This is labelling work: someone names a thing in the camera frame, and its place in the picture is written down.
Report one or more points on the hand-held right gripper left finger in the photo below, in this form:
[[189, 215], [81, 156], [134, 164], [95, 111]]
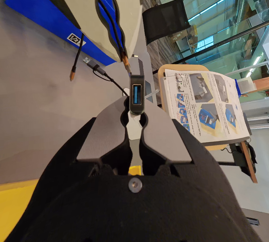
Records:
[[105, 132]]

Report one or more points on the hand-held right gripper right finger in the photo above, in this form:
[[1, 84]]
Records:
[[166, 139]]

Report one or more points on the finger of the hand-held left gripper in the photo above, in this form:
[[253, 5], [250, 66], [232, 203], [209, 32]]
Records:
[[79, 0], [130, 4]]

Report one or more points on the black usb hub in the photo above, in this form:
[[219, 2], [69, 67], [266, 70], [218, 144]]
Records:
[[137, 107]]

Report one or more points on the white monitor stand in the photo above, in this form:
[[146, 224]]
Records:
[[134, 130]]

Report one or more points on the black mesh chair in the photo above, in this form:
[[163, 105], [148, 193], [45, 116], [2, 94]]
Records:
[[166, 21]]

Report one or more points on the white document holder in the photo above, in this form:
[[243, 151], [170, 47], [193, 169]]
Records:
[[166, 92]]

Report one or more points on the blue plastic bin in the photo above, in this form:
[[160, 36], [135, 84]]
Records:
[[31, 4]]

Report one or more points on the dark flat monitor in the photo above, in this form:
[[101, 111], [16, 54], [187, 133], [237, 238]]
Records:
[[148, 90]]

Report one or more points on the printed instruction sheet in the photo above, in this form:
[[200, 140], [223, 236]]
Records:
[[210, 107]]

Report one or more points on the cardboard box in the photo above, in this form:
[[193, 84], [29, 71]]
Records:
[[180, 35]]

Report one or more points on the light wooden board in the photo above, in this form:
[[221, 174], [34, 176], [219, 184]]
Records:
[[161, 70]]

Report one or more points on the metal railing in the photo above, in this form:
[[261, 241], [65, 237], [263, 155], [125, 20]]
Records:
[[258, 121]]

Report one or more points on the frosted box with blue edge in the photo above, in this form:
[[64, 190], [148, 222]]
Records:
[[245, 86]]

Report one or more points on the wooden beam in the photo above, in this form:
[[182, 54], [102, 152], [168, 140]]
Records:
[[261, 85]]

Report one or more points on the yellow plastic bin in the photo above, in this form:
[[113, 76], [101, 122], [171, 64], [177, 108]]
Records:
[[12, 204]]

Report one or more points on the wooden plank with black bracket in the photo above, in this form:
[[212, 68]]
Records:
[[245, 162]]

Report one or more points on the glass partition black frame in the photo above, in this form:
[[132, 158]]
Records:
[[220, 4]]

